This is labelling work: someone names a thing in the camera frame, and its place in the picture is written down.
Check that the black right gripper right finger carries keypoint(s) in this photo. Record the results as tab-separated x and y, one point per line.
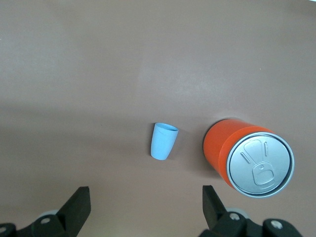
214	217

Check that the orange can with silver lid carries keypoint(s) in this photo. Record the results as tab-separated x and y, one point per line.
259	168

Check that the light blue plastic cup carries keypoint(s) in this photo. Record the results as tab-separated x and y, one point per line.
161	145

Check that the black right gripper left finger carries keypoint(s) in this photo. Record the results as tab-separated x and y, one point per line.
74	212

